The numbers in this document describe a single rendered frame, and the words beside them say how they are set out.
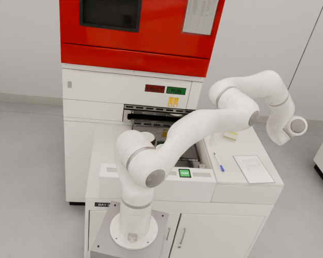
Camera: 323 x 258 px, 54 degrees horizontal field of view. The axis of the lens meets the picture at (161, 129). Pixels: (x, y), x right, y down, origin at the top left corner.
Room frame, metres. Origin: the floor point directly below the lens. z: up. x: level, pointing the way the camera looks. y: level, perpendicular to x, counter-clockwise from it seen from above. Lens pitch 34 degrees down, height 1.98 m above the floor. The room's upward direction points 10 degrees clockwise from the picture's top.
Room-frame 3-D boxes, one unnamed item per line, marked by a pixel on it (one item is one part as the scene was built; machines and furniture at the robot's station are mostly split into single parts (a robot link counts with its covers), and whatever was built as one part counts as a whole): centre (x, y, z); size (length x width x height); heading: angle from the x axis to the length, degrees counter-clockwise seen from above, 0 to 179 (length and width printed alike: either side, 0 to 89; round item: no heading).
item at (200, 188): (1.13, -0.02, 0.89); 0.55 x 0.09 x 0.14; 101
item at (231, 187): (1.47, -0.42, 0.89); 0.62 x 0.35 x 0.14; 11
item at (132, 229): (0.81, 0.04, 1.02); 0.19 x 0.19 x 0.18
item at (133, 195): (0.84, 0.07, 1.23); 0.19 x 0.12 x 0.24; 35
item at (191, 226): (1.41, -0.12, 0.41); 0.97 x 0.64 x 0.82; 101
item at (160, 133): (1.50, -0.02, 0.90); 0.34 x 0.34 x 0.01; 11
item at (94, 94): (1.68, 0.21, 1.02); 0.82 x 0.03 x 0.40; 101
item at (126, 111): (1.70, 0.03, 0.89); 0.44 x 0.02 x 0.10; 101
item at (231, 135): (1.53, -0.40, 1.00); 0.07 x 0.07 x 0.07; 75
